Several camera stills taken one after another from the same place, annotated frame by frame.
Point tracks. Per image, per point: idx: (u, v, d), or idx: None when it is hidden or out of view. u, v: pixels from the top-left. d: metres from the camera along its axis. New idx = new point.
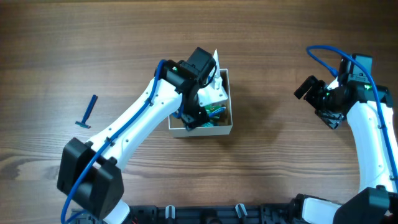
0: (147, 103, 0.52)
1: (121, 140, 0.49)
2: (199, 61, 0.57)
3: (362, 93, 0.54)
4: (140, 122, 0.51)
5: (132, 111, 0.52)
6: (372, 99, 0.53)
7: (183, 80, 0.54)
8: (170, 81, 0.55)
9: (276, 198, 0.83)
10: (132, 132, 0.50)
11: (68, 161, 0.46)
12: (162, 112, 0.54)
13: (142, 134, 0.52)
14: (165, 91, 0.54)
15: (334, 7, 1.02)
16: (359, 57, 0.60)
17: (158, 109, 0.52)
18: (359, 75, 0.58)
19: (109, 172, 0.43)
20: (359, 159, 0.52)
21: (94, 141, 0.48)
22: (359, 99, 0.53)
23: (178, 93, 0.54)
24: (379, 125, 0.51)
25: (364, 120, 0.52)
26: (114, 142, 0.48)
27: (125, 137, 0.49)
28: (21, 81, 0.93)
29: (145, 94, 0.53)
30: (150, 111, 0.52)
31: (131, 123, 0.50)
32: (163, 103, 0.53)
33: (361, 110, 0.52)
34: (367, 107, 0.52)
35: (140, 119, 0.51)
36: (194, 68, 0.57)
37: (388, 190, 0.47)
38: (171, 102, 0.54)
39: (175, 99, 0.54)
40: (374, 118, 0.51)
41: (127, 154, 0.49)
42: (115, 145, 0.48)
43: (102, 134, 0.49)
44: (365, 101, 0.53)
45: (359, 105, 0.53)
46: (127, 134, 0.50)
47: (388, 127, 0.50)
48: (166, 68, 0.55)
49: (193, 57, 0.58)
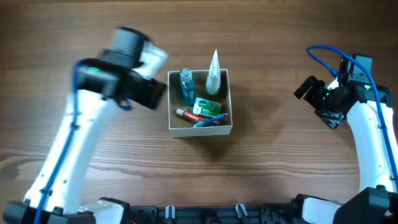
0: (73, 130, 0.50)
1: (58, 183, 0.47)
2: (125, 43, 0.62)
3: (362, 93, 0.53)
4: (74, 151, 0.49)
5: (61, 142, 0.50)
6: (372, 99, 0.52)
7: (114, 76, 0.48)
8: (96, 79, 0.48)
9: (276, 198, 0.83)
10: (65, 171, 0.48)
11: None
12: (93, 130, 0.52)
13: (85, 159, 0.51)
14: (85, 105, 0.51)
15: (334, 7, 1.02)
16: (359, 57, 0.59)
17: (86, 129, 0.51)
18: (359, 75, 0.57)
19: (60, 218, 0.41)
20: (360, 159, 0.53)
21: (32, 198, 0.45)
22: (359, 99, 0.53)
23: (106, 95, 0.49)
24: (379, 125, 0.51)
25: (364, 120, 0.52)
26: (51, 191, 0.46)
27: (61, 178, 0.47)
28: (21, 81, 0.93)
29: (69, 116, 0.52)
30: (78, 137, 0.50)
31: (61, 158, 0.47)
32: (88, 121, 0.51)
33: (361, 111, 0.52)
34: (367, 107, 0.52)
35: (71, 148, 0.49)
36: (116, 53, 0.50)
37: (388, 190, 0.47)
38: (97, 117, 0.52)
39: (101, 109, 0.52)
40: (374, 118, 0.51)
41: (72, 193, 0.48)
42: (55, 191, 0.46)
43: (39, 182, 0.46)
44: (365, 101, 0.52)
45: (359, 105, 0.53)
46: (61, 174, 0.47)
47: (388, 127, 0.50)
48: (86, 65, 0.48)
49: (106, 42, 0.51)
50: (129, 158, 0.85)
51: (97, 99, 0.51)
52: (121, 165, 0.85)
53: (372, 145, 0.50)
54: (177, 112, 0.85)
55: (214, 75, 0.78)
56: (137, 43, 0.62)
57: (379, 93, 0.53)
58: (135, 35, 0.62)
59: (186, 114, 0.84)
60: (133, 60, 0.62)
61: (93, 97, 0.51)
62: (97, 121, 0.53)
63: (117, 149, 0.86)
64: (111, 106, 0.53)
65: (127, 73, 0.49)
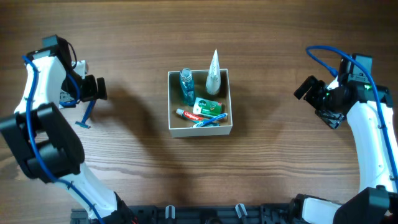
0: (35, 70, 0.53)
1: (37, 96, 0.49)
2: (50, 42, 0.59)
3: (362, 93, 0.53)
4: (43, 79, 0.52)
5: (29, 83, 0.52)
6: (372, 99, 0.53)
7: (49, 51, 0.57)
8: (40, 57, 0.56)
9: (276, 198, 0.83)
10: (41, 87, 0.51)
11: (13, 135, 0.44)
12: (55, 70, 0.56)
13: (50, 88, 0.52)
14: (40, 63, 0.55)
15: (334, 7, 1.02)
16: (359, 57, 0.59)
17: (50, 66, 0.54)
18: (359, 75, 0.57)
19: (46, 107, 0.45)
20: (359, 158, 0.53)
21: (20, 109, 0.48)
22: (359, 99, 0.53)
23: (53, 57, 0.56)
24: (379, 125, 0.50)
25: (364, 120, 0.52)
26: (32, 98, 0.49)
27: (39, 92, 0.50)
28: (21, 80, 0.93)
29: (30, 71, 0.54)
30: (42, 76, 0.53)
31: (33, 85, 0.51)
32: (47, 67, 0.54)
33: (361, 111, 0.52)
34: (367, 107, 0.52)
35: (40, 79, 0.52)
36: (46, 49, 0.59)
37: (388, 190, 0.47)
38: (55, 63, 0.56)
39: (54, 63, 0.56)
40: (374, 118, 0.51)
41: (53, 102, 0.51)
42: (37, 99, 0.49)
43: (22, 104, 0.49)
44: (365, 101, 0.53)
45: (359, 105, 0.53)
46: (39, 90, 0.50)
47: (388, 127, 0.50)
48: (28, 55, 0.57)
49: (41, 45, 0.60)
50: (129, 158, 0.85)
51: (48, 60, 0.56)
52: (120, 165, 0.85)
53: (372, 145, 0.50)
54: (177, 112, 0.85)
55: (214, 72, 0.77)
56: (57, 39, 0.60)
57: (379, 94, 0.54)
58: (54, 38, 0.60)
59: (186, 114, 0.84)
60: (69, 60, 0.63)
61: (45, 60, 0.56)
62: (56, 68, 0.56)
63: (117, 149, 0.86)
64: (59, 65, 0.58)
65: (60, 48, 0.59)
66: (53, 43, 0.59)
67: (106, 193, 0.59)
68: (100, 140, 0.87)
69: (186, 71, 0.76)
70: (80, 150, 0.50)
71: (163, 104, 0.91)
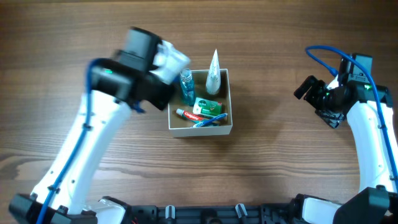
0: (85, 129, 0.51)
1: (67, 182, 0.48)
2: (140, 45, 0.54)
3: (362, 93, 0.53)
4: (81, 160, 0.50)
5: (71, 143, 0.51)
6: (372, 99, 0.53)
7: (127, 75, 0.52)
8: (109, 80, 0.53)
9: (275, 198, 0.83)
10: (75, 172, 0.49)
11: (22, 218, 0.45)
12: (102, 137, 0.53)
13: (92, 165, 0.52)
14: (99, 107, 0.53)
15: (334, 7, 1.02)
16: (359, 56, 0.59)
17: (100, 131, 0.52)
18: (360, 75, 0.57)
19: (62, 219, 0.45)
20: (359, 159, 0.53)
21: (40, 192, 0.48)
22: (359, 99, 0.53)
23: (119, 104, 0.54)
24: (379, 125, 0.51)
25: (364, 120, 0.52)
26: (58, 186, 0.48)
27: (70, 178, 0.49)
28: (21, 81, 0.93)
29: (82, 116, 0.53)
30: (90, 138, 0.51)
31: (71, 161, 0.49)
32: (103, 122, 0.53)
33: (361, 111, 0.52)
34: (367, 107, 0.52)
35: (82, 149, 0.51)
36: (134, 56, 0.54)
37: (388, 190, 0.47)
38: (112, 118, 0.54)
39: (115, 114, 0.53)
40: (374, 118, 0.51)
41: (83, 184, 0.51)
42: (63, 186, 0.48)
43: (47, 177, 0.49)
44: (365, 101, 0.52)
45: (359, 105, 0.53)
46: (73, 173, 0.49)
47: (388, 127, 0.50)
48: (98, 70, 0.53)
49: (131, 42, 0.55)
50: (129, 158, 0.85)
51: (111, 101, 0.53)
52: (121, 165, 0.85)
53: (372, 145, 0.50)
54: (177, 112, 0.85)
55: (213, 73, 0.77)
56: (153, 45, 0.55)
57: (380, 93, 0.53)
58: (149, 37, 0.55)
59: (186, 114, 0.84)
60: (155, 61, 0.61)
61: (108, 99, 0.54)
62: (112, 123, 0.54)
63: (117, 148, 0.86)
64: (125, 109, 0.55)
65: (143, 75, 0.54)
66: (140, 53, 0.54)
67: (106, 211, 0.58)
68: None
69: (186, 72, 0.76)
70: None
71: None
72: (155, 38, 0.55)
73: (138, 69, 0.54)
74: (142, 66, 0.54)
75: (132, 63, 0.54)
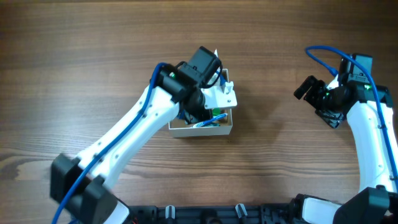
0: (140, 114, 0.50)
1: (111, 155, 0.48)
2: (202, 63, 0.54)
3: (363, 93, 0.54)
4: (131, 138, 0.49)
5: (124, 122, 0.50)
6: (372, 99, 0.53)
7: (181, 86, 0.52)
8: (166, 87, 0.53)
9: (276, 198, 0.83)
10: (123, 146, 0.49)
11: (60, 175, 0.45)
12: (152, 127, 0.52)
13: (132, 152, 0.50)
14: (158, 101, 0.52)
15: (334, 8, 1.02)
16: (359, 56, 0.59)
17: (152, 121, 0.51)
18: (359, 75, 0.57)
19: (96, 188, 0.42)
20: (359, 158, 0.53)
21: (83, 158, 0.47)
22: (359, 99, 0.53)
23: (173, 103, 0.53)
24: (379, 125, 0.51)
25: (364, 120, 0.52)
26: (102, 157, 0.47)
27: (114, 154, 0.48)
28: (21, 81, 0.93)
29: (139, 105, 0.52)
30: (142, 124, 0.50)
31: (121, 137, 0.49)
32: (157, 114, 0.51)
33: (361, 111, 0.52)
34: (367, 107, 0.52)
35: (131, 132, 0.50)
36: (196, 70, 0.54)
37: (388, 190, 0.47)
38: (166, 114, 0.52)
39: (166, 112, 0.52)
40: (374, 118, 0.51)
41: (118, 167, 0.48)
42: (105, 160, 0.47)
43: (92, 149, 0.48)
44: (365, 101, 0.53)
45: (359, 105, 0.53)
46: (117, 150, 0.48)
47: (388, 127, 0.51)
48: (162, 73, 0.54)
49: (194, 58, 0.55)
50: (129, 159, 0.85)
51: (168, 99, 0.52)
52: None
53: (372, 145, 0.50)
54: None
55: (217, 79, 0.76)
56: (213, 66, 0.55)
57: (380, 93, 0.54)
58: (212, 59, 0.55)
59: None
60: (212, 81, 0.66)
61: (165, 96, 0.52)
62: (163, 117, 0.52)
63: None
64: (175, 111, 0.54)
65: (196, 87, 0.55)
66: (201, 70, 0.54)
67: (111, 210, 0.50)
68: None
69: None
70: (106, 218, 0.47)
71: None
72: (218, 59, 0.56)
73: (196, 81, 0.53)
74: (201, 80, 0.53)
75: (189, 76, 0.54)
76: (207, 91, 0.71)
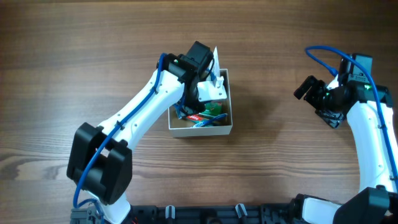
0: (152, 90, 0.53)
1: (130, 125, 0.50)
2: (199, 55, 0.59)
3: (362, 93, 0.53)
4: (147, 110, 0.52)
5: (138, 98, 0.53)
6: (372, 99, 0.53)
7: (185, 71, 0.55)
8: (172, 72, 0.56)
9: (276, 198, 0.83)
10: (140, 117, 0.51)
11: (82, 145, 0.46)
12: (164, 103, 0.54)
13: (147, 125, 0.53)
14: (166, 81, 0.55)
15: (334, 7, 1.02)
16: (359, 57, 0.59)
17: (163, 98, 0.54)
18: (359, 75, 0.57)
19: (121, 152, 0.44)
20: (359, 158, 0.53)
21: (105, 126, 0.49)
22: (359, 99, 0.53)
23: (180, 83, 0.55)
24: (379, 125, 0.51)
25: (364, 120, 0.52)
26: (123, 126, 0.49)
27: (134, 122, 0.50)
28: (21, 81, 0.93)
29: (150, 84, 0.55)
30: (155, 99, 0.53)
31: (138, 109, 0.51)
32: (166, 92, 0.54)
33: (361, 111, 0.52)
34: (367, 107, 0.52)
35: (147, 105, 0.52)
36: (193, 61, 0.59)
37: (388, 190, 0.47)
38: (175, 92, 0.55)
39: (176, 90, 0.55)
40: (374, 118, 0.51)
41: (135, 137, 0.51)
42: (125, 129, 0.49)
43: (111, 120, 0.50)
44: (365, 101, 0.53)
45: (359, 105, 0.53)
46: (135, 121, 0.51)
47: (388, 127, 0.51)
48: (167, 60, 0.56)
49: (191, 51, 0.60)
50: None
51: (175, 80, 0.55)
52: None
53: (372, 145, 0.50)
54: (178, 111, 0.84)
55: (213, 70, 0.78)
56: (208, 57, 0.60)
57: (380, 93, 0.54)
58: (207, 51, 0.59)
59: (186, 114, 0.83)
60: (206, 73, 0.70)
61: (172, 78, 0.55)
62: (173, 95, 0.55)
63: None
64: (181, 91, 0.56)
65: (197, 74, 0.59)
66: (199, 60, 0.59)
67: (120, 203, 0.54)
68: None
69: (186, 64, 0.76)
70: (120, 191, 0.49)
71: None
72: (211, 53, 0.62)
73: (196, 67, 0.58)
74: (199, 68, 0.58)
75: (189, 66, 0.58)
76: (201, 85, 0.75)
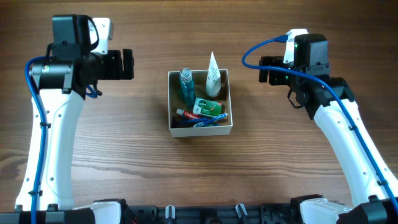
0: (44, 127, 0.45)
1: (45, 182, 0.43)
2: (69, 33, 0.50)
3: (322, 96, 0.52)
4: (52, 152, 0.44)
5: (34, 146, 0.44)
6: (333, 98, 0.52)
7: (65, 68, 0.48)
8: (50, 82, 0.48)
9: (276, 198, 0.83)
10: (50, 167, 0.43)
11: None
12: (67, 127, 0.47)
13: (64, 162, 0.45)
14: (50, 102, 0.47)
15: (334, 7, 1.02)
16: (314, 45, 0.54)
17: (60, 124, 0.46)
18: (316, 65, 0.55)
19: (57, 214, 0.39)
20: (344, 167, 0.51)
21: (23, 202, 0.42)
22: (321, 102, 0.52)
23: (67, 93, 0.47)
24: (350, 127, 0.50)
25: (334, 125, 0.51)
26: (39, 190, 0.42)
27: (48, 178, 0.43)
28: (21, 81, 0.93)
29: (37, 118, 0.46)
30: (52, 134, 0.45)
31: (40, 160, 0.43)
32: (60, 115, 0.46)
33: (328, 115, 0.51)
34: (331, 110, 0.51)
35: (47, 148, 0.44)
36: (68, 45, 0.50)
37: (380, 198, 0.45)
38: (68, 109, 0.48)
39: (69, 105, 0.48)
40: (342, 120, 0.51)
41: (62, 187, 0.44)
42: (44, 188, 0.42)
43: (25, 189, 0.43)
44: (329, 104, 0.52)
45: (323, 109, 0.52)
46: (48, 172, 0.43)
47: (359, 124, 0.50)
48: (36, 74, 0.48)
49: (57, 34, 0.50)
50: (129, 158, 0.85)
51: (61, 94, 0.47)
52: (121, 165, 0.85)
53: (351, 151, 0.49)
54: (177, 112, 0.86)
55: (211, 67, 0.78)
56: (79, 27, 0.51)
57: (338, 90, 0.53)
58: (74, 18, 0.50)
59: (186, 114, 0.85)
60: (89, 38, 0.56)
61: (57, 93, 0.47)
62: (71, 112, 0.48)
63: (117, 148, 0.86)
64: (77, 98, 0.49)
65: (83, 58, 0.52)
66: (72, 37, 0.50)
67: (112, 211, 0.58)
68: (100, 140, 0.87)
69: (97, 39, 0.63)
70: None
71: (163, 105, 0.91)
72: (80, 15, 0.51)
73: (75, 53, 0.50)
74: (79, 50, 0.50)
75: (68, 54, 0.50)
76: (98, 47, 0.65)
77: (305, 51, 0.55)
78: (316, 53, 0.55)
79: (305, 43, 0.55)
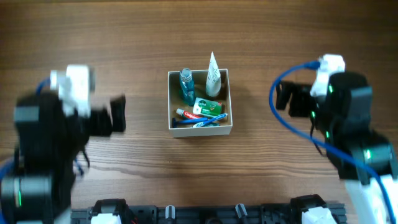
0: None
1: None
2: (33, 111, 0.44)
3: (362, 174, 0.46)
4: None
5: None
6: (374, 178, 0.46)
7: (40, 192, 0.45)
8: (27, 189, 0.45)
9: (276, 198, 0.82)
10: None
11: None
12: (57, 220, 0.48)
13: None
14: (33, 208, 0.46)
15: (334, 8, 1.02)
16: (357, 94, 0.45)
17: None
18: (357, 119, 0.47)
19: None
20: None
21: None
22: (362, 180, 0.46)
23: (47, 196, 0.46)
24: (387, 218, 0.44)
25: (369, 208, 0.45)
26: None
27: None
28: (21, 81, 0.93)
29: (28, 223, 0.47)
30: None
31: None
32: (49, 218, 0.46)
33: (366, 198, 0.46)
34: (374, 195, 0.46)
35: None
36: (38, 143, 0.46)
37: None
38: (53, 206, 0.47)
39: (52, 202, 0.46)
40: (380, 208, 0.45)
41: None
42: None
43: None
44: (369, 183, 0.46)
45: (364, 190, 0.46)
46: None
47: (397, 210, 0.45)
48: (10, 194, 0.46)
49: (23, 145, 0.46)
50: (129, 159, 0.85)
51: None
52: (120, 165, 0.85)
53: None
54: (177, 112, 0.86)
55: (212, 67, 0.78)
56: (50, 100, 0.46)
57: (384, 158, 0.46)
58: (37, 112, 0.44)
59: (186, 114, 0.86)
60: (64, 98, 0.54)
61: None
62: (58, 205, 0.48)
63: (117, 149, 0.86)
64: (59, 195, 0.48)
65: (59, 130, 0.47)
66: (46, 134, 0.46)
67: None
68: (99, 140, 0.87)
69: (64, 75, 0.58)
70: None
71: (163, 105, 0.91)
72: (48, 99, 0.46)
73: (43, 191, 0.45)
74: (53, 178, 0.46)
75: (43, 147, 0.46)
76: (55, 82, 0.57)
77: (344, 99, 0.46)
78: (359, 104, 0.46)
79: (342, 90, 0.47)
